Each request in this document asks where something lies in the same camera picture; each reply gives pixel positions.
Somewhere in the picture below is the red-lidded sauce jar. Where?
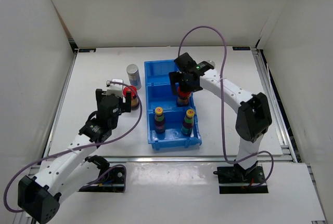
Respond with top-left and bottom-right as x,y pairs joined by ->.
123,86 -> 139,110
176,87 -> 192,107

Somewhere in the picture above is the yellow-capped sauce bottle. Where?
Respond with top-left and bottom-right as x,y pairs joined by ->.
154,107 -> 165,133

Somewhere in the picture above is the green-labelled sauce bottle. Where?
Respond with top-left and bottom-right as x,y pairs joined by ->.
181,109 -> 195,136

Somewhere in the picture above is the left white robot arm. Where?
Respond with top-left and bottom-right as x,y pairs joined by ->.
18,89 -> 132,223

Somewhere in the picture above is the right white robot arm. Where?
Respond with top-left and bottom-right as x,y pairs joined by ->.
169,53 -> 272,182

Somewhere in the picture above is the right silver-capped white shaker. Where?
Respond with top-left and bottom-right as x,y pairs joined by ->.
207,60 -> 215,69

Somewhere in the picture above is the silver-capped white shaker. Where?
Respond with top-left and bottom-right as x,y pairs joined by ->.
207,60 -> 215,69
126,64 -> 142,90

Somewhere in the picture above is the left silver-capped white shaker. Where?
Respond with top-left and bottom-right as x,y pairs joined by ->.
126,64 -> 142,90

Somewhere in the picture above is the blue three-compartment plastic bin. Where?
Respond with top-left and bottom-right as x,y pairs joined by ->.
144,60 -> 202,151

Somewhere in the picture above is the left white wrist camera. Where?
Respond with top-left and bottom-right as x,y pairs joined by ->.
106,78 -> 123,98

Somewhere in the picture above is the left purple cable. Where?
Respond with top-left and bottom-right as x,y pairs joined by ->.
3,81 -> 143,213

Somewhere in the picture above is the purple cable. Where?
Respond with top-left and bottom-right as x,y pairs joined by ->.
177,25 -> 274,187
3,81 -> 143,213

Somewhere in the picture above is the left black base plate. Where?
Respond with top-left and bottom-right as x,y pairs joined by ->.
79,164 -> 126,193

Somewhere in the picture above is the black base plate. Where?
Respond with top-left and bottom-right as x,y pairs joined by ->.
79,164 -> 126,193
213,163 -> 268,194

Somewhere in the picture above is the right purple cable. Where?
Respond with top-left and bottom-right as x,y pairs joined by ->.
177,25 -> 274,187

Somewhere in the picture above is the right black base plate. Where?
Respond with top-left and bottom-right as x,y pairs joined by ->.
213,163 -> 268,194

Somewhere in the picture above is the aluminium frame rail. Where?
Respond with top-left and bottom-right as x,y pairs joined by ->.
104,153 -> 293,163

